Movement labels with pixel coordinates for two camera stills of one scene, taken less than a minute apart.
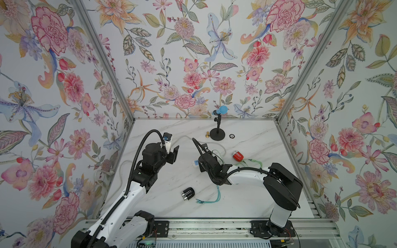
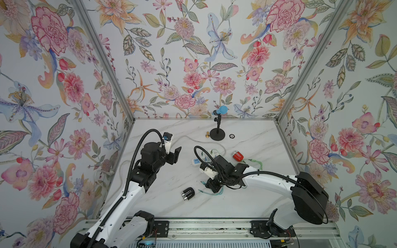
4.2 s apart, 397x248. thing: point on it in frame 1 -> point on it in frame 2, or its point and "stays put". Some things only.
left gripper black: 173,155 stays put
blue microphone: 223,110 stays put
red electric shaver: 237,156 stays put
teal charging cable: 211,201 -> 214,194
